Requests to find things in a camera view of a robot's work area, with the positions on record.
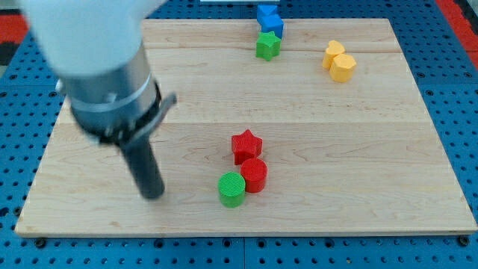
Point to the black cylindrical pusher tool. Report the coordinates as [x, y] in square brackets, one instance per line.
[140, 159]

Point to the blue cube block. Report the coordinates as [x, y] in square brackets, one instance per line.
[272, 23]

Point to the yellow heart block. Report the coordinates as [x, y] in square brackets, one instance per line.
[333, 49]

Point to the blue block at edge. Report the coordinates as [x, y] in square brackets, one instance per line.
[264, 10]

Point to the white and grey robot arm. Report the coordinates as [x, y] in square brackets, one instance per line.
[95, 48]

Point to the yellow hexagon block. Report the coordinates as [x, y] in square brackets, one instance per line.
[342, 68]

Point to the red cylinder block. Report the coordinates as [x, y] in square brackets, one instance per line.
[254, 171]

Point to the green cylinder block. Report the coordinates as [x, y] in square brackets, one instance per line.
[231, 188]

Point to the green star block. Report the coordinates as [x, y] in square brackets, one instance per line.
[268, 45]

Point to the red star block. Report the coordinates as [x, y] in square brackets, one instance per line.
[246, 146]

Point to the wooden board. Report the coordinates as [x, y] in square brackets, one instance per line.
[359, 158]

